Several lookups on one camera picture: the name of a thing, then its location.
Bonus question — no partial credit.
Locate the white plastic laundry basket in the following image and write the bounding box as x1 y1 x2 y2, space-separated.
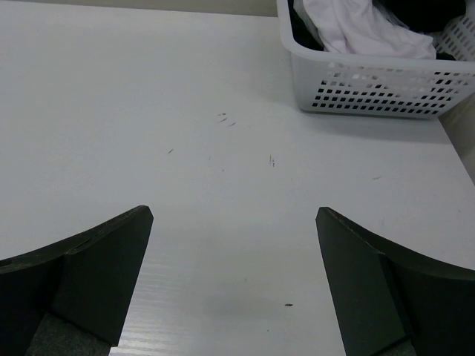
277 1 474 119

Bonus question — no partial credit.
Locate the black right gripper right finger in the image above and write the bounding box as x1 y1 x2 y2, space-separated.
315 207 474 355

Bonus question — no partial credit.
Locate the black garment in basket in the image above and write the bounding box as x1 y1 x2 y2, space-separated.
287 1 467 61

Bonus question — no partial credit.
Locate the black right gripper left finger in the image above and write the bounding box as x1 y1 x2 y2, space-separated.
1 205 154 355

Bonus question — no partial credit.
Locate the white tank top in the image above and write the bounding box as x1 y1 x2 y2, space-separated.
293 1 436 59

